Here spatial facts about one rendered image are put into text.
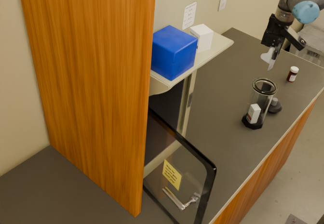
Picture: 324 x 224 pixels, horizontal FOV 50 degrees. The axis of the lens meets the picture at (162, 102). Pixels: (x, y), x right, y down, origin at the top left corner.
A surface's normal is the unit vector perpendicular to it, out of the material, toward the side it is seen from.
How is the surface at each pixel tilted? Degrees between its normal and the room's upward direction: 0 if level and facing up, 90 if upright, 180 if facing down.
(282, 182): 0
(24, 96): 90
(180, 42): 0
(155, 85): 90
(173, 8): 90
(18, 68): 90
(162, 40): 0
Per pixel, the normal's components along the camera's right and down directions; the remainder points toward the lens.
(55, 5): -0.65, 0.47
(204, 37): 0.54, 0.59
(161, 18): 0.76, 0.48
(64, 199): 0.07, -0.74
